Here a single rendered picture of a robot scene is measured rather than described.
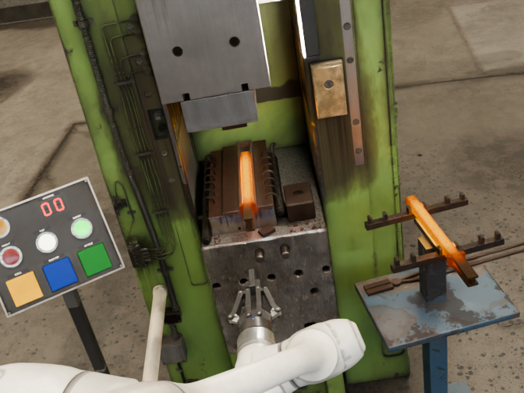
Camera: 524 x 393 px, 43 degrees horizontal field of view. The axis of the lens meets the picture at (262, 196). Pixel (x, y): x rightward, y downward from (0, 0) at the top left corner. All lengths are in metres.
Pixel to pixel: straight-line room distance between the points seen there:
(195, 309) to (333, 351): 1.14
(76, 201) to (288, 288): 0.70
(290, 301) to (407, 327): 0.39
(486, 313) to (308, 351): 0.87
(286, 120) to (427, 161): 1.79
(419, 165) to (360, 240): 1.78
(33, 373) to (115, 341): 2.21
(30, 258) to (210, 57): 0.73
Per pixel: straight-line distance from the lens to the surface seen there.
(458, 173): 3.95
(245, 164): 2.21
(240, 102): 1.84
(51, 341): 3.37
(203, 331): 2.51
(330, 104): 2.00
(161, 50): 1.80
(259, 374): 1.22
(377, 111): 2.07
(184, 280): 2.36
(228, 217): 2.03
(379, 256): 2.37
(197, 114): 1.86
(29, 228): 1.95
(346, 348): 1.39
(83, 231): 1.95
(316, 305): 2.18
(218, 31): 1.77
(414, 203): 2.02
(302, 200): 2.02
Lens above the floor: 2.09
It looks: 32 degrees down
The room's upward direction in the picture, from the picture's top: 11 degrees counter-clockwise
